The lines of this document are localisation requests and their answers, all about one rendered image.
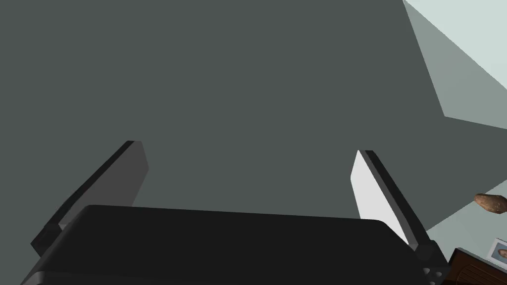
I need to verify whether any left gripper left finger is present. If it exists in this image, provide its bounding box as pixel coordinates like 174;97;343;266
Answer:
30;140;150;257

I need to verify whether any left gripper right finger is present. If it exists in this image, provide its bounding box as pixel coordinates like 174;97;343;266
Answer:
350;149;432;252

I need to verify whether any brown potato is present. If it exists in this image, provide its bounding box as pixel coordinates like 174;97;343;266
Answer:
474;193;507;215

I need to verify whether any dark brown wooden furniture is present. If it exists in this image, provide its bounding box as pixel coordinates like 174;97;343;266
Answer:
441;247;507;285

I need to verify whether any framed portrait picture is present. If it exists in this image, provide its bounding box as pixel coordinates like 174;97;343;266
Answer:
487;238;507;265

